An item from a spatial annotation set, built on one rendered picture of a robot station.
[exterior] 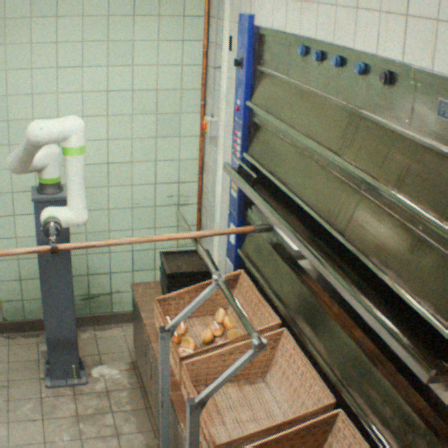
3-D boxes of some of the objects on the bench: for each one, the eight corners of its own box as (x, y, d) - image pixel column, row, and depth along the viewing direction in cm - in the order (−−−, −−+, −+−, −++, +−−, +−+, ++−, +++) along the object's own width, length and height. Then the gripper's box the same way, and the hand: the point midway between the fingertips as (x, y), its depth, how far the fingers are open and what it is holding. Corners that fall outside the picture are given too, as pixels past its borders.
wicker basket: (240, 312, 333) (243, 267, 323) (278, 371, 284) (284, 321, 273) (152, 322, 319) (152, 276, 309) (178, 386, 270) (178, 335, 259)
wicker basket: (280, 375, 281) (286, 325, 270) (329, 453, 231) (339, 401, 221) (178, 389, 268) (179, 337, 257) (211, 476, 218) (214, 422, 207)
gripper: (59, 213, 274) (61, 233, 253) (61, 245, 280) (63, 267, 259) (43, 214, 272) (44, 234, 251) (45, 246, 278) (46, 268, 257)
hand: (53, 248), depth 258 cm, fingers closed on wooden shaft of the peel, 3 cm apart
